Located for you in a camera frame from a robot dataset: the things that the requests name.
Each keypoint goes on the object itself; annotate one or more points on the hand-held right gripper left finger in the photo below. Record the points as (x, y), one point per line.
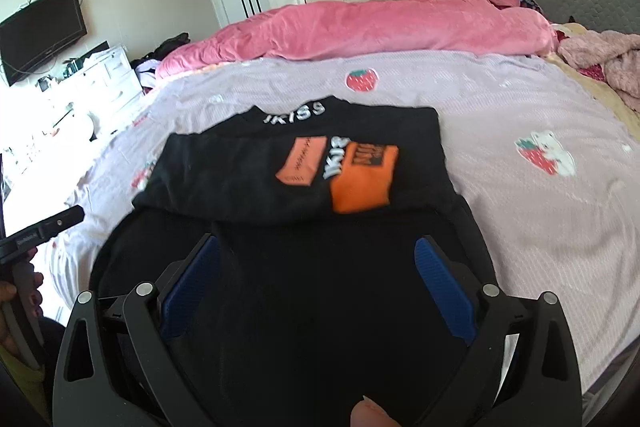
(192, 292)

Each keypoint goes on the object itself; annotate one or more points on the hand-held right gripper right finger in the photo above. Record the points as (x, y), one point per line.
(445, 287)

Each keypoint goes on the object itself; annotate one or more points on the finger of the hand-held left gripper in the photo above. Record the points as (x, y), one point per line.
(60, 220)

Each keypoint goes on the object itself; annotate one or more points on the black sweater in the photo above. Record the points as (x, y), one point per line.
(240, 177)

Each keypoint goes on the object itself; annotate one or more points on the pile of dark clothes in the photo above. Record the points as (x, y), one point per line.
(170, 44)

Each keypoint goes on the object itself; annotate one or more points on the person's left hand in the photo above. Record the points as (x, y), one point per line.
(7, 307)

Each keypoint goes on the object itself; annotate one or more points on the person's right hand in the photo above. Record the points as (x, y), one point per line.
(372, 414)

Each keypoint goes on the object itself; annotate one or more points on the white dresser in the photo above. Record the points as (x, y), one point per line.
(107, 77)

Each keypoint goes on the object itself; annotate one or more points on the black television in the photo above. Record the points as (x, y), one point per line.
(40, 34)

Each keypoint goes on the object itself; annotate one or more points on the pale yellow blanket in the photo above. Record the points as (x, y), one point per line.
(600, 92)

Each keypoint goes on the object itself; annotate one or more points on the pink duvet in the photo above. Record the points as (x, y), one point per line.
(375, 27)

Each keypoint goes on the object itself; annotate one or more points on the pink fluffy garment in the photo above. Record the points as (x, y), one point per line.
(615, 57)

